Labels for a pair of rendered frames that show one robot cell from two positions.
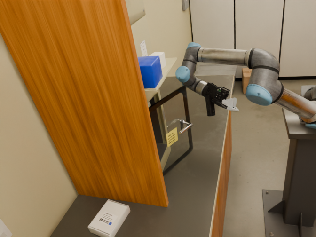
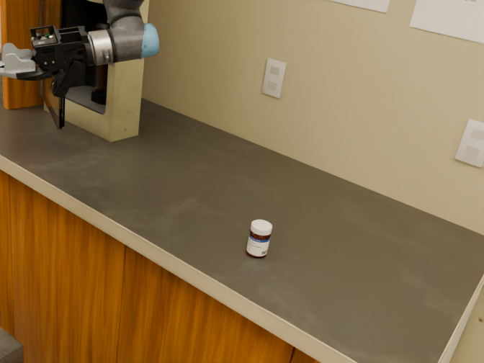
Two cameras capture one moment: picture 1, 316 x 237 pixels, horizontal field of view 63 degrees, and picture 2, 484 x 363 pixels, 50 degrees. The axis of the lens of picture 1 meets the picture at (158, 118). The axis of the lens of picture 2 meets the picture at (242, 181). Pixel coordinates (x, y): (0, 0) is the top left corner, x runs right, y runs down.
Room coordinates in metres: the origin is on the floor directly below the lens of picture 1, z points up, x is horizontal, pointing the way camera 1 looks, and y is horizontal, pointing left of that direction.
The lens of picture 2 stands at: (1.79, -1.37, 1.53)
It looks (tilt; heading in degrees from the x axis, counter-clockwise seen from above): 25 degrees down; 98
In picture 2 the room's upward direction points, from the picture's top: 10 degrees clockwise
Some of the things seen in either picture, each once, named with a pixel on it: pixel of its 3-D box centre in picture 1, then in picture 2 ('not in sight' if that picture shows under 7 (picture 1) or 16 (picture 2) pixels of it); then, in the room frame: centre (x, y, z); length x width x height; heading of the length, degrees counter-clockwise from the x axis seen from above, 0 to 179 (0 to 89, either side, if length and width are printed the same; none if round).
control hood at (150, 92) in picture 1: (157, 82); not in sight; (1.03, -0.03, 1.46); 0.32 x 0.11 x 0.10; 157
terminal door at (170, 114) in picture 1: (169, 134); (51, 45); (1.01, -0.04, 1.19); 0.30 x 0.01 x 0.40; 130
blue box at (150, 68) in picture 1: (145, 72); not in sight; (0.94, 0.01, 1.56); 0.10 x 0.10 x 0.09; 67
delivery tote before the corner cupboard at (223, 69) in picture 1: (215, 80); not in sight; (3.57, -0.98, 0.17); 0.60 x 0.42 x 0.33; 65
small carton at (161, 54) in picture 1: (157, 60); not in sight; (1.08, -0.05, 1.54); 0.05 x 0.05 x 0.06; 52
